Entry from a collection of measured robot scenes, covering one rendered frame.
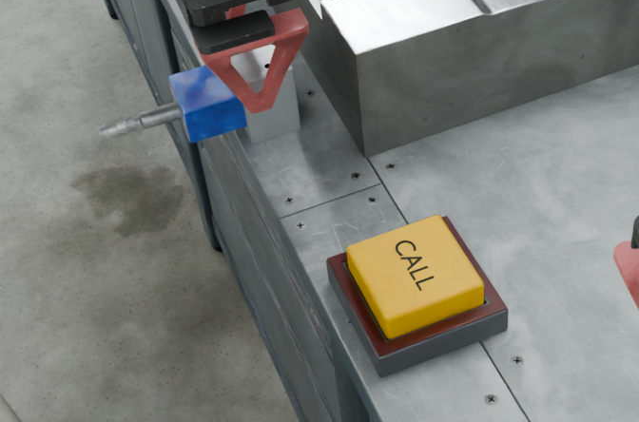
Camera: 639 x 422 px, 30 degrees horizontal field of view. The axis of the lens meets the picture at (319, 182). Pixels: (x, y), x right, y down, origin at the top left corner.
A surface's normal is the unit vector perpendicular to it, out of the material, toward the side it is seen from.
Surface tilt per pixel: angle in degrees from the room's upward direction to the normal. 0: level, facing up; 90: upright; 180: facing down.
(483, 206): 0
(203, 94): 0
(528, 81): 90
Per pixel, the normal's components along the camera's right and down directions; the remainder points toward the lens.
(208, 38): -0.10, -0.70
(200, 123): 0.33, 0.65
